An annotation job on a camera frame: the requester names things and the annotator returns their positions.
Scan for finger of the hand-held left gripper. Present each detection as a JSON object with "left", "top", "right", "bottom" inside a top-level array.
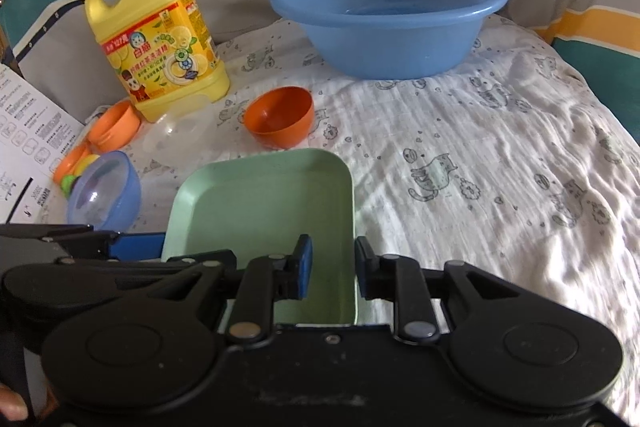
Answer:
[
  {"left": 0, "top": 223, "right": 167, "bottom": 261},
  {"left": 55, "top": 249, "right": 237, "bottom": 269}
]

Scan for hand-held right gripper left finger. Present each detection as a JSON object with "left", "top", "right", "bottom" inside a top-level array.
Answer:
[{"left": 150, "top": 234, "right": 314, "bottom": 342}]

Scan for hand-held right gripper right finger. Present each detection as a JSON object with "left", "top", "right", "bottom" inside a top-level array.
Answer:
[{"left": 354, "top": 237, "right": 521, "bottom": 342}]

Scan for blue translucent bowl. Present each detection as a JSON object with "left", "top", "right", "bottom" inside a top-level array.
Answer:
[{"left": 66, "top": 151, "right": 142, "bottom": 232}]

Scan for green square plate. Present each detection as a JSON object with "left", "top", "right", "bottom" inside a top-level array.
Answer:
[{"left": 161, "top": 148, "right": 358, "bottom": 327}]

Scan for clear plastic bowl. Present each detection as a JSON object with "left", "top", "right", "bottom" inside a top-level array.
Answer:
[{"left": 142, "top": 96, "right": 213, "bottom": 168}]

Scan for orange plastic bowl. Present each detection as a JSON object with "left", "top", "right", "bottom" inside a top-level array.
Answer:
[{"left": 243, "top": 87, "right": 316, "bottom": 151}]

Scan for person's left hand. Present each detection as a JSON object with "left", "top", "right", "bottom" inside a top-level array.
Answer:
[{"left": 0, "top": 382, "right": 29, "bottom": 425}]

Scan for toy food pieces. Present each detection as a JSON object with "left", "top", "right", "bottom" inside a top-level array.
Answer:
[{"left": 53, "top": 142, "right": 92, "bottom": 182}]

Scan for small orange cup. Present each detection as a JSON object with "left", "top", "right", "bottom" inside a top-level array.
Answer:
[{"left": 88, "top": 101, "right": 142, "bottom": 154}]

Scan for white printed instruction sheet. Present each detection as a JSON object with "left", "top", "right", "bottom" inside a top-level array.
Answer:
[{"left": 0, "top": 64, "right": 86, "bottom": 225}]

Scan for white cat print blanket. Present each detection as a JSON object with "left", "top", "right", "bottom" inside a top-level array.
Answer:
[{"left": 65, "top": 14, "right": 640, "bottom": 427}]

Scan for yellow detergent pump bottle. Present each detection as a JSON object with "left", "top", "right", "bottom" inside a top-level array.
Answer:
[{"left": 84, "top": 0, "right": 231, "bottom": 124}]

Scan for blue plastic basin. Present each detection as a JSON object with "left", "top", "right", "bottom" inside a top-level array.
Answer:
[{"left": 270, "top": 0, "right": 511, "bottom": 80}]

